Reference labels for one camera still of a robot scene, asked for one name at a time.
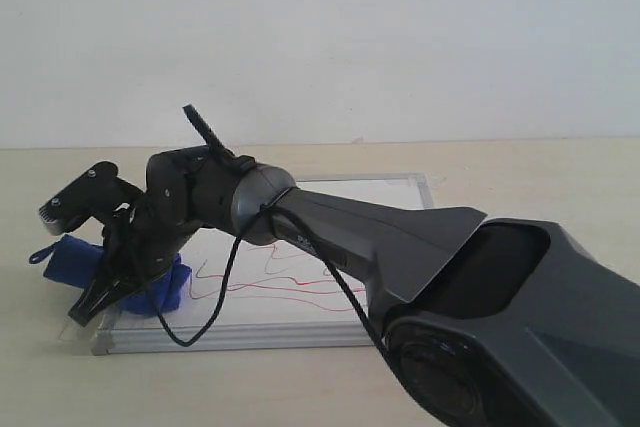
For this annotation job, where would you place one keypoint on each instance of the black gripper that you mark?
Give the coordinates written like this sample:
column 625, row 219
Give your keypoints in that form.
column 139, row 247

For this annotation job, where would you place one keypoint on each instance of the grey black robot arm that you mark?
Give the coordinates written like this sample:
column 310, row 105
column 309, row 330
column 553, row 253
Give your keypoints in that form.
column 501, row 322

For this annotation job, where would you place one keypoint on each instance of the aluminium framed whiteboard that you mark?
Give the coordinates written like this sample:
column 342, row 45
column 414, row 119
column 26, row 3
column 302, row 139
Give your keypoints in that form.
column 279, row 296

